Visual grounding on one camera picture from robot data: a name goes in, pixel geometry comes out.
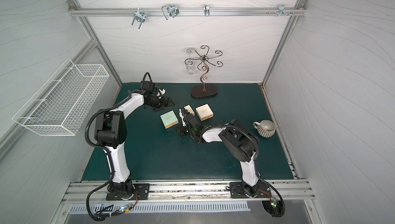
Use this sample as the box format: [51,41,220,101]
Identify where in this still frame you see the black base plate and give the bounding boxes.
[225,181,272,199]
[106,183,150,201]

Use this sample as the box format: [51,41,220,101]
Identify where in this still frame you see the white wire basket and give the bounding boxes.
[12,59,109,136]

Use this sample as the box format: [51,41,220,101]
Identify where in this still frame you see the mint green jewelry box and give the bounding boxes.
[160,110,179,129]

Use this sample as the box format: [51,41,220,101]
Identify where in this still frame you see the grey ribbed ceramic cup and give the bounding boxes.
[253,120,276,138]

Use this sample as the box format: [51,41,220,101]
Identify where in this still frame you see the white slotted cable duct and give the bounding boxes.
[69,201,250,214]

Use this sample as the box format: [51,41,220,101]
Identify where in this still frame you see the metal clamp right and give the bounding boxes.
[267,4,295,17]

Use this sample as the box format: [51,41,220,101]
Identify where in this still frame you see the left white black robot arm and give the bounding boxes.
[84,87,174,222]

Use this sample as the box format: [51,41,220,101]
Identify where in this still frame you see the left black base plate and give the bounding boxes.
[106,183,150,201]

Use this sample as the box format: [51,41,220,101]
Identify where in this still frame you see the clear glass on wall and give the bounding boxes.
[185,48,195,75]

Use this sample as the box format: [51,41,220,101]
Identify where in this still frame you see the aluminium overhead rail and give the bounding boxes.
[69,6,307,17]

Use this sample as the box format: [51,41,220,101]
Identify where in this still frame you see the metal ring clamp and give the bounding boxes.
[204,4,210,17]

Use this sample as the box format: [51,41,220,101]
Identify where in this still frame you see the metal hook clamp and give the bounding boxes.
[131,10,146,29]
[161,4,180,20]

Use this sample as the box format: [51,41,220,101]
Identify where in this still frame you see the metal hook clamp centre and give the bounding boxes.
[161,4,180,20]

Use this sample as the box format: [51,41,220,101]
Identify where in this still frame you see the metal hook clamp left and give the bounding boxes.
[131,10,146,29]

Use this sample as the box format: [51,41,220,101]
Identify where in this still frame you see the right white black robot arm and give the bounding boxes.
[177,107,279,200]

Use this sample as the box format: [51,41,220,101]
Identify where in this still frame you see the bronze swirl jewelry stand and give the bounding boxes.
[184,45,223,98]

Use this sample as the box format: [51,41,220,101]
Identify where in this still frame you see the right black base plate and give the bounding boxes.
[225,181,272,199]

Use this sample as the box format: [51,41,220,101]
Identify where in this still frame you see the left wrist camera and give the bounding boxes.
[141,80,166,98]

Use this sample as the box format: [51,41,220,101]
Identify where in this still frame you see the large cream drawer jewelry box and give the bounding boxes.
[195,104,214,121]

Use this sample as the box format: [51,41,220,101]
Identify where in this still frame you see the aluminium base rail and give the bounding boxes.
[61,179,316,204]

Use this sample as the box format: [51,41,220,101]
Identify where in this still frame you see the small cream jewelry box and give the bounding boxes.
[184,105,195,116]

